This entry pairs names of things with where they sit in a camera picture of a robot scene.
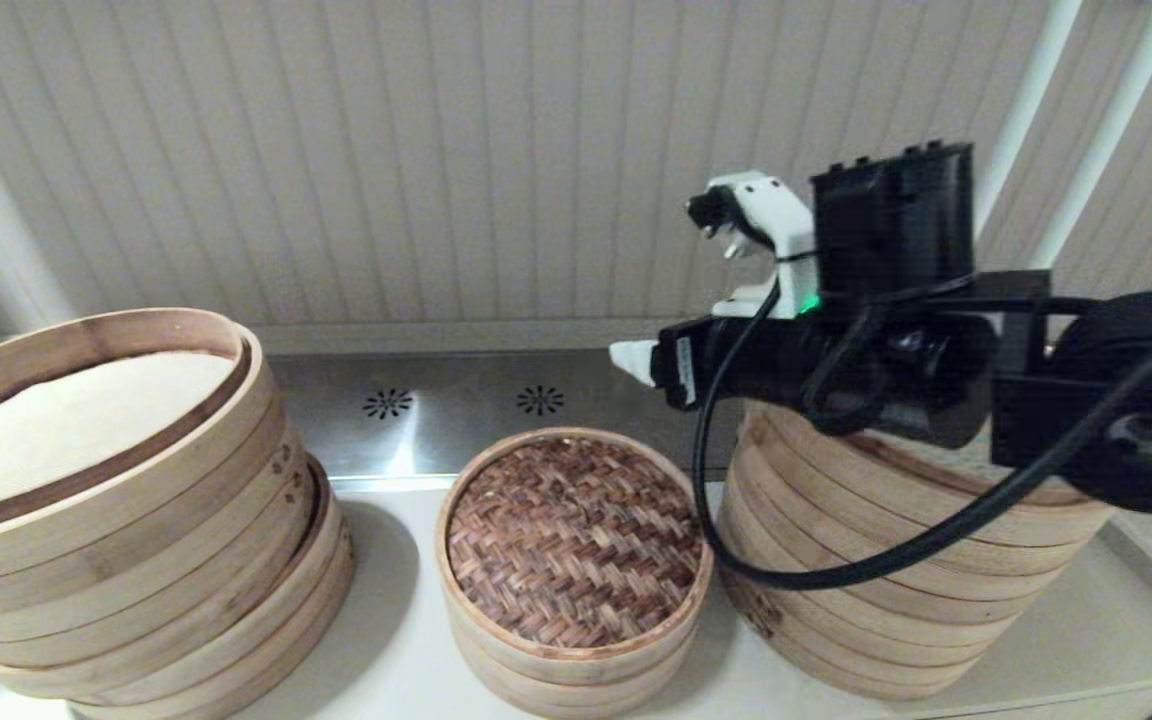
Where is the woven bamboo steamer lid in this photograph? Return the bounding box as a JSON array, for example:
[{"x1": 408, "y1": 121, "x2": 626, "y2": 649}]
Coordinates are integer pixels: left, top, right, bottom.
[{"x1": 434, "y1": 427, "x2": 715, "y2": 686}]

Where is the stamped bamboo steamer basket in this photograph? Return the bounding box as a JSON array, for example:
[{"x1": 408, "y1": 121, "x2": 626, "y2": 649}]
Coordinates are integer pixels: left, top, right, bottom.
[{"x1": 714, "y1": 520, "x2": 1037, "y2": 701}]

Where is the wide bamboo steamer basket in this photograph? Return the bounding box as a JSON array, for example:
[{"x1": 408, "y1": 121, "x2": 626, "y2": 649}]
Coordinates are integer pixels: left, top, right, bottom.
[{"x1": 0, "y1": 455, "x2": 345, "y2": 701}]

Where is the white cloth steamer liner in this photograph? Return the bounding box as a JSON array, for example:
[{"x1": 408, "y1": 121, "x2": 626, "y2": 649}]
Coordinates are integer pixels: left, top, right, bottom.
[{"x1": 0, "y1": 350, "x2": 240, "y2": 521}]

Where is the steel panel with vent holes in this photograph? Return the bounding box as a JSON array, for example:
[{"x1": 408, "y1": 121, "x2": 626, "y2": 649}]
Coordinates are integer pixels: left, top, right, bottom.
[{"x1": 266, "y1": 347, "x2": 737, "y2": 481}]

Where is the white metal pipe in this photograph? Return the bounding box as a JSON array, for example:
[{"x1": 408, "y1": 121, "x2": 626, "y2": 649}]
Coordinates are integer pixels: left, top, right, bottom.
[
  {"x1": 1031, "y1": 0, "x2": 1152, "y2": 271},
  {"x1": 971, "y1": 0, "x2": 1085, "y2": 241}
]

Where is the black cable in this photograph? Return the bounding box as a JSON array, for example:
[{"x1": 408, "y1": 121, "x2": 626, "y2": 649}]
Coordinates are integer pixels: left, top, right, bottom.
[{"x1": 691, "y1": 280, "x2": 1152, "y2": 593}]

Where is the white mounted wrist camera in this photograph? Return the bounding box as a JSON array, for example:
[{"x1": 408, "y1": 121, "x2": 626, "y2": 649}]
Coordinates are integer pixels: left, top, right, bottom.
[{"x1": 686, "y1": 170, "x2": 819, "y2": 321}]

